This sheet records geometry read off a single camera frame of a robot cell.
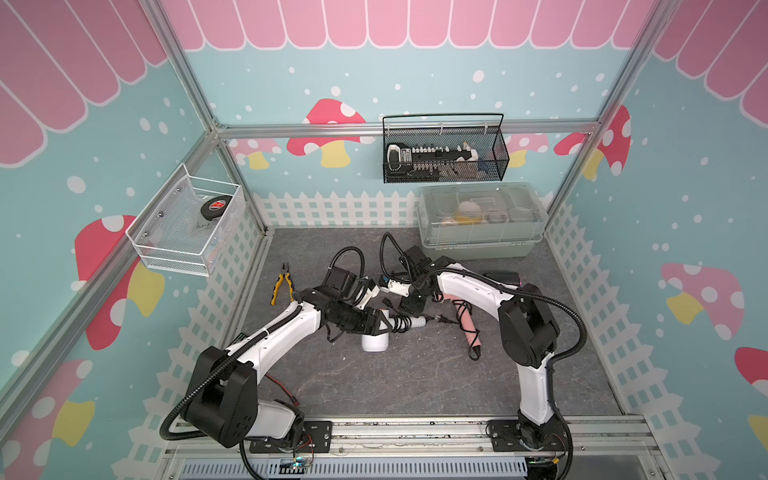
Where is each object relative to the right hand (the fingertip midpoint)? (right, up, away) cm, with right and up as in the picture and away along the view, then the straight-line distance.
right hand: (406, 300), depth 94 cm
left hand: (-8, -7, -13) cm, 17 cm away
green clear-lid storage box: (+28, +26, +8) cm, 39 cm away
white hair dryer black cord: (-1, -5, -9) cm, 10 cm away
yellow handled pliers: (-43, +8, +12) cm, 45 cm away
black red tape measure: (-52, +27, -15) cm, 60 cm away
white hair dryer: (-8, -9, -16) cm, 20 cm away
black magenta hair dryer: (+33, +7, +3) cm, 34 cm away
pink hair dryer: (+19, -6, -3) cm, 20 cm away
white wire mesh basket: (-57, +22, -17) cm, 63 cm away
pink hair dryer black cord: (+20, -14, -6) cm, 25 cm away
